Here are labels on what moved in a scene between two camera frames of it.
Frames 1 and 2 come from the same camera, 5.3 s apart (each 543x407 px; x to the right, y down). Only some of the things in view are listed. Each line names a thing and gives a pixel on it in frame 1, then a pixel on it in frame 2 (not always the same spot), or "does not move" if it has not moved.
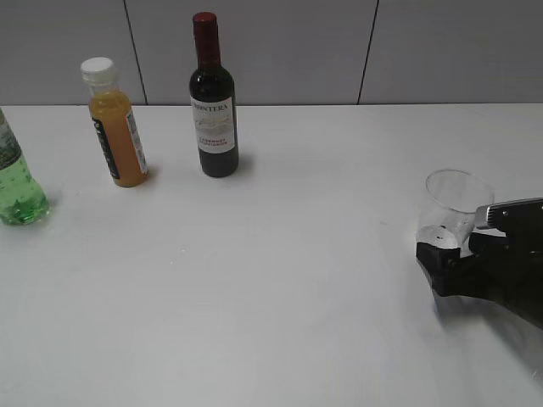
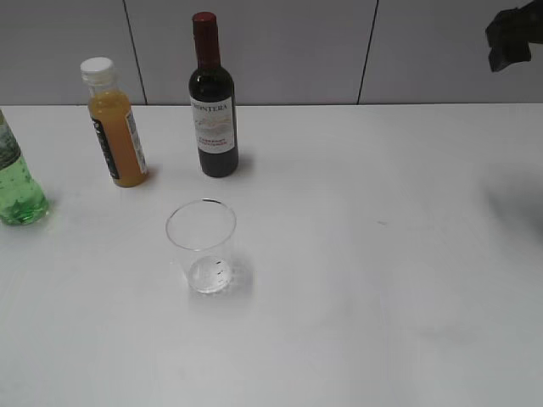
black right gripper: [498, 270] -> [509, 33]
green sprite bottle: [21, 202] does not move
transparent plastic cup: [452, 198] -> [201, 230]
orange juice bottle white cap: [110, 104] does not move
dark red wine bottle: [213, 103] does not move
